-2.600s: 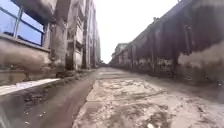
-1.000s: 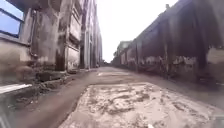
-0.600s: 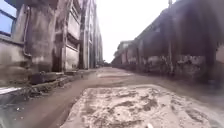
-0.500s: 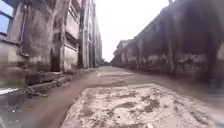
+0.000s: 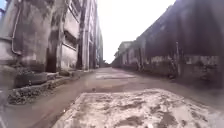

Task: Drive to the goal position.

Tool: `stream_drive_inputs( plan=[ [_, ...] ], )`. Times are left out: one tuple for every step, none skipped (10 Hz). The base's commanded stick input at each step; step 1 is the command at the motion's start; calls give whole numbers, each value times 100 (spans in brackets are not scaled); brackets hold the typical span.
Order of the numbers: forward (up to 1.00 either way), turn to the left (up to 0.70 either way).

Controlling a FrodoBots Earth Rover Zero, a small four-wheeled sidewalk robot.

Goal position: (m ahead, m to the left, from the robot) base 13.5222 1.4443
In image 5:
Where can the worn grey concrete lane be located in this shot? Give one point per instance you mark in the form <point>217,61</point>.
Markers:
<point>110,83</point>

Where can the tall grey building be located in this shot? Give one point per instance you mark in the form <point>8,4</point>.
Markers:
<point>89,36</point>

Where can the stained grey concrete building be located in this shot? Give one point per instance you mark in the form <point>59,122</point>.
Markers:
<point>36,33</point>

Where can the pale building behind wall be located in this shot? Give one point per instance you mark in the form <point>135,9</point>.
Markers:
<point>122,46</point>

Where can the long stained concrete wall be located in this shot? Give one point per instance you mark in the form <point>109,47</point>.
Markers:
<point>186,46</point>

